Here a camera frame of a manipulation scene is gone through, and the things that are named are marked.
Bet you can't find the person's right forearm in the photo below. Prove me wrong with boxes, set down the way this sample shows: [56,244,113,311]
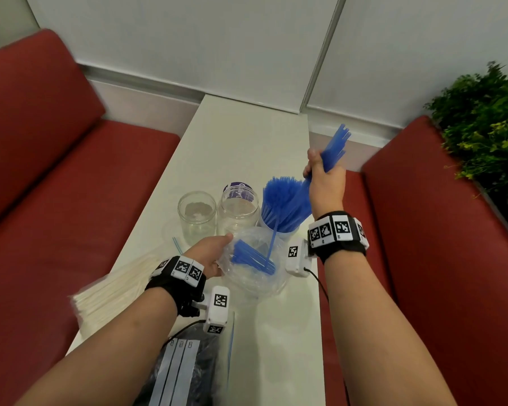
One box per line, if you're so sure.
[323,249,458,406]

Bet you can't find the frosted plastic jar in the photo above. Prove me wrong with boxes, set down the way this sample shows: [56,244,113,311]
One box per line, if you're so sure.
[258,215,299,246]

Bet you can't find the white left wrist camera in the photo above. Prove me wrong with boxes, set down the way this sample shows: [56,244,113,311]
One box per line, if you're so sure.
[203,286,231,334]

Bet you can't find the clear blue-zip bag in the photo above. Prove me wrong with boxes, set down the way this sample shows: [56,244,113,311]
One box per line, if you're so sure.
[69,236,185,337]

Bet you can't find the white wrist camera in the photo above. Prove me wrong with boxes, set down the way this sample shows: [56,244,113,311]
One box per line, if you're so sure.
[285,239,315,279]
[203,286,231,334]

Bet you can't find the person's left forearm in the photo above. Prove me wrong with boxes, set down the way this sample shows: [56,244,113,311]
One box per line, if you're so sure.
[15,286,178,406]

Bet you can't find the black left camera cable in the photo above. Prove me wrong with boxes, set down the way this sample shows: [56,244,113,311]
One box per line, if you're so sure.
[163,319,207,347]

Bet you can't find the large bundle of blue straws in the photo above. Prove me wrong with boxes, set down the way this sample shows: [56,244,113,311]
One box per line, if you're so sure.
[230,239,277,276]

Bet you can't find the black right camera cable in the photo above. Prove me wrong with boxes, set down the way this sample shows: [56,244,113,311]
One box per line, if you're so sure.
[305,269,330,303]

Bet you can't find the black camera cable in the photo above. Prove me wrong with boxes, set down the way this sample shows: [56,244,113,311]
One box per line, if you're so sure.
[163,319,207,347]
[305,269,330,303]

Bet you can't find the person's left hand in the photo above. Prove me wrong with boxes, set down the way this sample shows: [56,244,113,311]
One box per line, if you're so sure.
[182,233,234,279]

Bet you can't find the clear glass jar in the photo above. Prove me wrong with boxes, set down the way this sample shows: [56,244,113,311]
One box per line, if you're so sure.
[217,181,260,237]
[177,191,217,246]

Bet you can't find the bag of black straws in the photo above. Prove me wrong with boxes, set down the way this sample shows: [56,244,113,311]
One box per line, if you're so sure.
[135,332,221,406]

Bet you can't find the small bunch of blue straws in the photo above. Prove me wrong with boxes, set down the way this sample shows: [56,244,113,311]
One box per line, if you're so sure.
[260,176,314,234]
[264,123,352,263]

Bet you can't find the clear plastic bag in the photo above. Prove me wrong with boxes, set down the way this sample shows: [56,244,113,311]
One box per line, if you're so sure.
[217,226,292,303]

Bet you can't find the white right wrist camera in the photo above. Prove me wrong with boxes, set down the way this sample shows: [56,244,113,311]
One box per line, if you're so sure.
[285,239,315,279]

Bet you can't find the red sofa beside plant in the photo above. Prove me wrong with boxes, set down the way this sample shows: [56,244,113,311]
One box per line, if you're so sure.
[316,116,508,406]

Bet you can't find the black wristband with markers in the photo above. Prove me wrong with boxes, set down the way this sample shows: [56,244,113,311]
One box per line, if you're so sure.
[308,211,370,265]
[145,255,207,317]

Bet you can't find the clear bag with white strips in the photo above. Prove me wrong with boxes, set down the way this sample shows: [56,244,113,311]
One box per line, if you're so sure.
[133,312,237,406]

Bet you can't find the green plant hedge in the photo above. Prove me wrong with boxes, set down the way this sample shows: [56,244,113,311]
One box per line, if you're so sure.
[425,61,508,246]

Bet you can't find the black right wristband with markers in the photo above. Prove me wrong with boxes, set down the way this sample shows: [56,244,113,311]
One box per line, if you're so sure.
[308,211,370,265]

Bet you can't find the black left wristband with markers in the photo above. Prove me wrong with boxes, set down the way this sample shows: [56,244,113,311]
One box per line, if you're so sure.
[145,255,207,317]

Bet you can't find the person's right hand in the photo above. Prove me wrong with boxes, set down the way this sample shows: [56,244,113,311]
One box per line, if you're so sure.
[303,148,347,220]

